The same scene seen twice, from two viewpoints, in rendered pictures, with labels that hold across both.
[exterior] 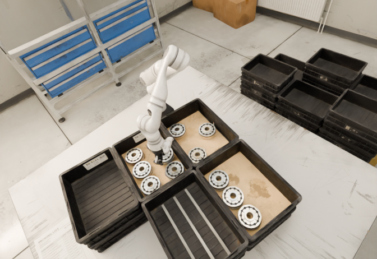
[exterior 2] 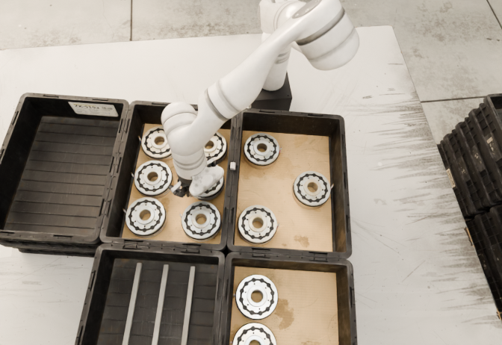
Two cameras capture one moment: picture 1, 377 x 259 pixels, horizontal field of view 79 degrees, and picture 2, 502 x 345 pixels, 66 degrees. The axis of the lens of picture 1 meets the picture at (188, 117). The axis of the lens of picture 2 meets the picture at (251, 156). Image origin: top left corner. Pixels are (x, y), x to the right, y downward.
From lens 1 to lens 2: 0.43 m
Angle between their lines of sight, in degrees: 20
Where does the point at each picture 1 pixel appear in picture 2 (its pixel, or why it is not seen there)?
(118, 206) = (78, 209)
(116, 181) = (104, 164)
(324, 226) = not seen: outside the picture
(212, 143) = (302, 220)
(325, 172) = not seen: outside the picture
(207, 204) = (205, 321)
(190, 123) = (295, 151)
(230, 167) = (295, 288)
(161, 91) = (241, 87)
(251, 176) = (315, 334)
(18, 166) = (43, 10)
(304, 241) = not seen: outside the picture
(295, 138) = (465, 317)
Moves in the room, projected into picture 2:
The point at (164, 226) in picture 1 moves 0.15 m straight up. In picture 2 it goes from (117, 299) to (98, 293)
